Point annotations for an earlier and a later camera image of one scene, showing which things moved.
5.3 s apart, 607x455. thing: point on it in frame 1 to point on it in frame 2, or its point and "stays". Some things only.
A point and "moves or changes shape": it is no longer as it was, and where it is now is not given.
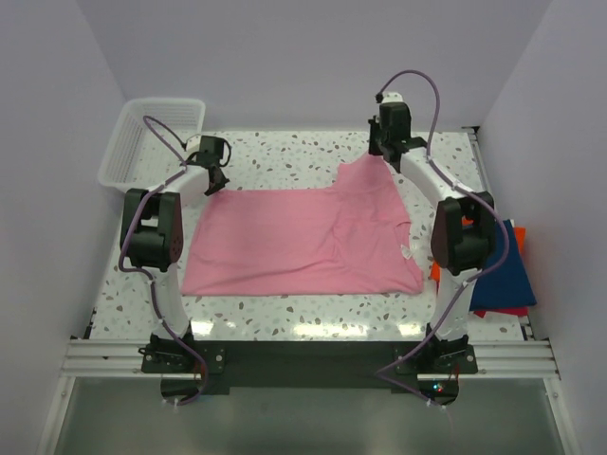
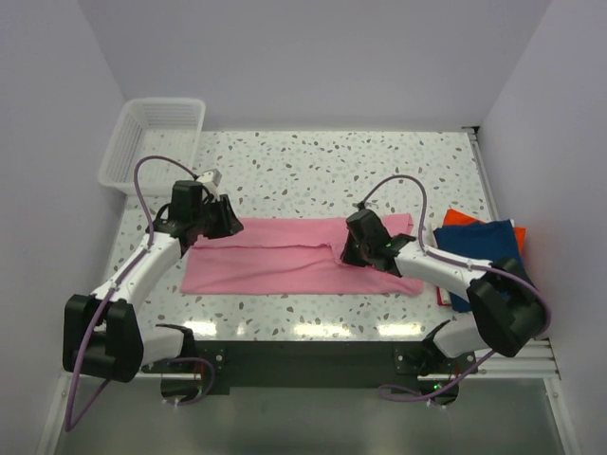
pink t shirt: [351, 238] moves or changes shape
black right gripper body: [384, 137] to [356, 253]
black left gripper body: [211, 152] to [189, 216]
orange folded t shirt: [435, 266] stays
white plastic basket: [150, 140] stays
